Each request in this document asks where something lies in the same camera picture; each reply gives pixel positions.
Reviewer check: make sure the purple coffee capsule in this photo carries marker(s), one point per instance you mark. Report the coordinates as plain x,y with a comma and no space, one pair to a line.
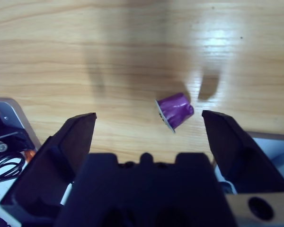
175,111

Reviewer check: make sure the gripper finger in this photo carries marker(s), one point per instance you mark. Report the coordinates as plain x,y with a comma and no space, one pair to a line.
61,151
239,156

